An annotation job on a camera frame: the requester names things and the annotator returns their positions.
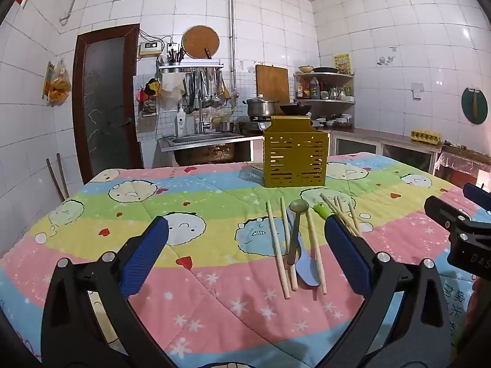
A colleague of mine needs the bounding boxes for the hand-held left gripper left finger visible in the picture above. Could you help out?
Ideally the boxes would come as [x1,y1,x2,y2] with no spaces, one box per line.
[40,217,181,368]

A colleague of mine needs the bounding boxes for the red cabinet with plastic cover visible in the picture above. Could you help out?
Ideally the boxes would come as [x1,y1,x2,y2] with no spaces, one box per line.
[435,146,491,193]

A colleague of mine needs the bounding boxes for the metal wall rack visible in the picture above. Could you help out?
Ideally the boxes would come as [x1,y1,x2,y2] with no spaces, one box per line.
[158,61,225,74]

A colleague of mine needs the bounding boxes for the yellow egg carton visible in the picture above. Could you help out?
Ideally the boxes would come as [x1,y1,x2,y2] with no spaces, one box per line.
[410,129,443,145]

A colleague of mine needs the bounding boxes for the metal faucet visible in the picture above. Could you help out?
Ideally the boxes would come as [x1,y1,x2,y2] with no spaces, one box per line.
[197,100,212,135]

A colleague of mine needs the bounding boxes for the steel pot with lid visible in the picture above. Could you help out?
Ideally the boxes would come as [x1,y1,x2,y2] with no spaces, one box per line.
[242,94,279,119]

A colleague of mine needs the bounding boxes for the black wok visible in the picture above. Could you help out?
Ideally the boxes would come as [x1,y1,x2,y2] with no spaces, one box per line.
[279,102,313,117]

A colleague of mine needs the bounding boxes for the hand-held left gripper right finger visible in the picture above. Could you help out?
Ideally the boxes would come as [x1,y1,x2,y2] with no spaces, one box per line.
[318,215,452,368]

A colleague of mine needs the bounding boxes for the metal corner shelf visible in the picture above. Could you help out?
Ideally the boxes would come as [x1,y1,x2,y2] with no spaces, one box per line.
[293,71,355,105]

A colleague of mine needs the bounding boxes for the yellow perforated utensil holder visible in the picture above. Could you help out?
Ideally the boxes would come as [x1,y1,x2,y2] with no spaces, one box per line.
[263,116,331,188]

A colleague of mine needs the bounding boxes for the rectangular wooden cutting board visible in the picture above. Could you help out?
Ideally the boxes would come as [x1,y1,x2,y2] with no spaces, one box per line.
[256,64,289,104]

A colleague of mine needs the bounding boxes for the gas stove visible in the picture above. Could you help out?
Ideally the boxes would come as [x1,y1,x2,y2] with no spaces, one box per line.
[236,117,277,134]

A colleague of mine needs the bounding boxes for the metal cup of knives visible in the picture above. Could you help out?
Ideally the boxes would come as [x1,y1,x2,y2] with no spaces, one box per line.
[159,44,185,67]

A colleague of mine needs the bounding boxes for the yellow wall poster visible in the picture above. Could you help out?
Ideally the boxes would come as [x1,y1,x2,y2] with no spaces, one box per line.
[333,53,351,75]

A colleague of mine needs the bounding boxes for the brown frosted glass door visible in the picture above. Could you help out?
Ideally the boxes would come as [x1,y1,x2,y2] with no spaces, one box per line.
[73,24,144,185]

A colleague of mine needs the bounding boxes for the leaning wooden sticks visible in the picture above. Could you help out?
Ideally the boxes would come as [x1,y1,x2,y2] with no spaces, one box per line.
[46,153,70,202]

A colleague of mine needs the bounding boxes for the metal wall pipe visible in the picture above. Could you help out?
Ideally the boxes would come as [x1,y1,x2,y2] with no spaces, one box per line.
[59,0,235,96]

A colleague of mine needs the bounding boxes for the kitchen counter cabinet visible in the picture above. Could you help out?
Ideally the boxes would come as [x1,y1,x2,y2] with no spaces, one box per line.
[330,128,443,173]

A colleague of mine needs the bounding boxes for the colourful hanging bags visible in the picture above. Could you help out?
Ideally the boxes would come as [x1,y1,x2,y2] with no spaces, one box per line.
[137,79,162,104]

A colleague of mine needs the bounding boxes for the steel sink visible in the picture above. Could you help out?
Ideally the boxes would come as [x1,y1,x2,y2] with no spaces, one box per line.
[161,132,246,167]

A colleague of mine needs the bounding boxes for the round wooden board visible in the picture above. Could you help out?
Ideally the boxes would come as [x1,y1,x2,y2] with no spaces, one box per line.
[182,25,220,60]

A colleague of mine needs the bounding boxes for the white thermostat box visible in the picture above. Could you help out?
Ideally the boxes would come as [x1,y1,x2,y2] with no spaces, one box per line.
[139,41,164,56]

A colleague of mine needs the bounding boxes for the yellow hanging plastic bag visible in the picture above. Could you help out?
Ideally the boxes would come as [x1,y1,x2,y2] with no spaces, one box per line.
[46,59,72,106]

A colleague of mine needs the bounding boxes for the wooden chopstick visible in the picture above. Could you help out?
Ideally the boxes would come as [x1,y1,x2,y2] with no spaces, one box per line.
[348,201,362,234]
[266,200,291,300]
[320,194,363,237]
[306,210,328,296]
[280,197,299,292]
[334,195,354,227]

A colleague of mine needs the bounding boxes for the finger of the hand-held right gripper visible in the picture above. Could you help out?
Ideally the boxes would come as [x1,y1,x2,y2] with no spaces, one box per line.
[463,183,491,212]
[424,195,470,235]

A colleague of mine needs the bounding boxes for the cartoon printed blanket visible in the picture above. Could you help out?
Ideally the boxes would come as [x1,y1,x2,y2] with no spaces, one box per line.
[0,151,491,368]

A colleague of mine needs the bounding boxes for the white hanging cloth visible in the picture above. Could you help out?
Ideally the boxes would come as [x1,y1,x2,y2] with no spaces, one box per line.
[161,73,185,98]

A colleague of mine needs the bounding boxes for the round green wall board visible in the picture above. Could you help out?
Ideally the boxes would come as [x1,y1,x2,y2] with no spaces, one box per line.
[461,86,489,125]

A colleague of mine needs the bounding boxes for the group of small bowls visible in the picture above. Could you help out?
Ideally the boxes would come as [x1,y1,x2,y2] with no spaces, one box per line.
[315,113,354,129]

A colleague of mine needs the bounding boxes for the row of hanging ladles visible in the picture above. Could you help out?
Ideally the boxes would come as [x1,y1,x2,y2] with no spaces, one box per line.
[184,69,231,110]

